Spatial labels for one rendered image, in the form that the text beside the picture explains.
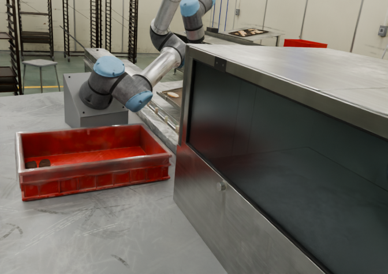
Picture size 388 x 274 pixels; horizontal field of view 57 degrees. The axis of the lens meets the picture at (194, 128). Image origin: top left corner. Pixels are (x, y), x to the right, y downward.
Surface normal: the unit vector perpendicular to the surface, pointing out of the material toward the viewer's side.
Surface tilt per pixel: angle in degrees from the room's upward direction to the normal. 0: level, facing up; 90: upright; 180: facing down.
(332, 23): 90
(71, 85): 40
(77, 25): 90
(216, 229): 90
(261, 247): 90
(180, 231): 0
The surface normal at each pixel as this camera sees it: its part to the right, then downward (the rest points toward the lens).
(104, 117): 0.64, 0.31
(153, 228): 0.08, -0.94
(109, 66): 0.37, -0.59
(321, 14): -0.90, 0.07
